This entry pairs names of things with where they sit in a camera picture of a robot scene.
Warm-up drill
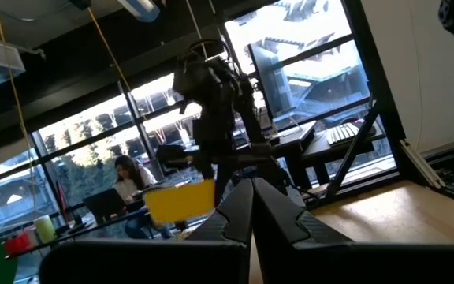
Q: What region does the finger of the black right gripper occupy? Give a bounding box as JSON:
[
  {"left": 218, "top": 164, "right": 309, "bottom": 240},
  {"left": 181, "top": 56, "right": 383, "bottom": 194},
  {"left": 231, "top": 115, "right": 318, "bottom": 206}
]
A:
[
  {"left": 215, "top": 161, "right": 236, "bottom": 206},
  {"left": 201, "top": 161, "right": 217, "bottom": 183}
]

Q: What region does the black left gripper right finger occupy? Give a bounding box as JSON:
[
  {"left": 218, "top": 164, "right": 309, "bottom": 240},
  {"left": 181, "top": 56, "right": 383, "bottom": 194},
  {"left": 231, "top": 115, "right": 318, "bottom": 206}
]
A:
[{"left": 252, "top": 177, "right": 354, "bottom": 245}]

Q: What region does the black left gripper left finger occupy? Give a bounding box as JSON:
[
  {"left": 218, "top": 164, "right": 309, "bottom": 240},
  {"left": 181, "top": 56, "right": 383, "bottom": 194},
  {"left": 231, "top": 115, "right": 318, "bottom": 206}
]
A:
[{"left": 185, "top": 177, "right": 255, "bottom": 244}]

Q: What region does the yellow plastic mini bowl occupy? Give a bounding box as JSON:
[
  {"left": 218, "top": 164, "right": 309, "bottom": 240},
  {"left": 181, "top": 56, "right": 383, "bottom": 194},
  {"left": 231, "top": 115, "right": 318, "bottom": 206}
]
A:
[{"left": 143, "top": 178, "right": 217, "bottom": 226}]

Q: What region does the dark computer desk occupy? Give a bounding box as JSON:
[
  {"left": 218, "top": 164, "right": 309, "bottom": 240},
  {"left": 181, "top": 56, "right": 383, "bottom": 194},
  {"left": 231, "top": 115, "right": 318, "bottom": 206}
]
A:
[{"left": 268, "top": 120, "right": 388, "bottom": 192}]

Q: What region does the person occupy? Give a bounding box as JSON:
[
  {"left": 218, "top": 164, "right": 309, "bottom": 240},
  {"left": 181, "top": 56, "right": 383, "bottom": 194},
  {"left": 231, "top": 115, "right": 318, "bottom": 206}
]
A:
[{"left": 110, "top": 154, "right": 177, "bottom": 241}]

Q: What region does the white keyboard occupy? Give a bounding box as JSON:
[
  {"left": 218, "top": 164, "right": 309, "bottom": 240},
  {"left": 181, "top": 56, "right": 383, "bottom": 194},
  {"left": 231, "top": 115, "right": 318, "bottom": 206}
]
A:
[{"left": 326, "top": 122, "right": 361, "bottom": 147}]

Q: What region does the dark laptop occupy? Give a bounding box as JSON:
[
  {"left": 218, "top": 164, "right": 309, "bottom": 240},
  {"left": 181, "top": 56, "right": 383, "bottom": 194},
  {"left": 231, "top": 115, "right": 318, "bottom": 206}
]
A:
[{"left": 81, "top": 187, "right": 128, "bottom": 224}]

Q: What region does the computer monitor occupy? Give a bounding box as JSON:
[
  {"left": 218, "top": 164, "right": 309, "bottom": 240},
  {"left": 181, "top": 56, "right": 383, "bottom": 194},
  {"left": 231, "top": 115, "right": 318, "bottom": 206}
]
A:
[{"left": 247, "top": 39, "right": 372, "bottom": 137}]

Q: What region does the blue white ceiling lamp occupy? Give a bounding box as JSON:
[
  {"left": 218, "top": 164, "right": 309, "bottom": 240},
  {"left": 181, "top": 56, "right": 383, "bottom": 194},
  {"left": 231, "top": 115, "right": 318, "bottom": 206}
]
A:
[{"left": 115, "top": 0, "right": 162, "bottom": 24}]

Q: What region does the lime green cup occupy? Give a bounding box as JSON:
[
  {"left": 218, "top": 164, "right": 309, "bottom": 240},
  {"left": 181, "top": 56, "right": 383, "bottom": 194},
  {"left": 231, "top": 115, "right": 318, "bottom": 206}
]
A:
[{"left": 32, "top": 215, "right": 58, "bottom": 245}]

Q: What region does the red container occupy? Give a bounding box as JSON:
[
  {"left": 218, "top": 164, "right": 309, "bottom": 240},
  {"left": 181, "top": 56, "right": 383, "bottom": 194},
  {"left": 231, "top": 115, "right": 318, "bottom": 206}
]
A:
[{"left": 4, "top": 232, "right": 34, "bottom": 256}]

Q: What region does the black window frame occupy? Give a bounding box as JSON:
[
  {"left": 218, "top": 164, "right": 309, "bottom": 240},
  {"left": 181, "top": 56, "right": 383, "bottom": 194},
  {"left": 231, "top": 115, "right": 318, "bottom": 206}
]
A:
[{"left": 0, "top": 0, "right": 401, "bottom": 245}]

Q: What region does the yellow hanging cable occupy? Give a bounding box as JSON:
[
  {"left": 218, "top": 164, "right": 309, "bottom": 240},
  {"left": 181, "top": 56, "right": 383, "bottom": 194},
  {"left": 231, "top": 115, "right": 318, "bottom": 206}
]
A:
[
  {"left": 86, "top": 6, "right": 150, "bottom": 124},
  {"left": 0, "top": 0, "right": 38, "bottom": 222}
]

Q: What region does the black aluminium table frame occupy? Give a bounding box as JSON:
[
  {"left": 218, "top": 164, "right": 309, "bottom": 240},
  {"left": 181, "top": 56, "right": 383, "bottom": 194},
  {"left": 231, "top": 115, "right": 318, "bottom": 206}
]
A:
[{"left": 305, "top": 0, "right": 454, "bottom": 210}]

